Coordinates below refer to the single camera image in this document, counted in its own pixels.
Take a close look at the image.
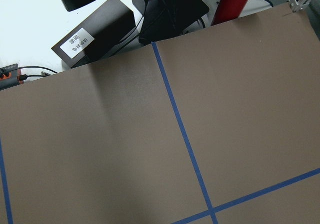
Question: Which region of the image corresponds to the black monitor stand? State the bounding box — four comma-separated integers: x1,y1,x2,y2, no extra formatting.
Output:
132,0,209,45

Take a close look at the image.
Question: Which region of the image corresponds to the black box with label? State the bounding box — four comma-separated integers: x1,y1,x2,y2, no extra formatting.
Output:
51,0,136,68

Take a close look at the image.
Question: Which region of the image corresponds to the red cylinder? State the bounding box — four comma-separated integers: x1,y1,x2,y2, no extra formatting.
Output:
211,0,248,26

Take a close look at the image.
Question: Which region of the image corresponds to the orange black device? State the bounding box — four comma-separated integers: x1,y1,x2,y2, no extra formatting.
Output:
0,64,24,90

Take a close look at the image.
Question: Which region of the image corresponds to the black cable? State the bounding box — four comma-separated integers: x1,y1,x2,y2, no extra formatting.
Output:
0,66,58,78

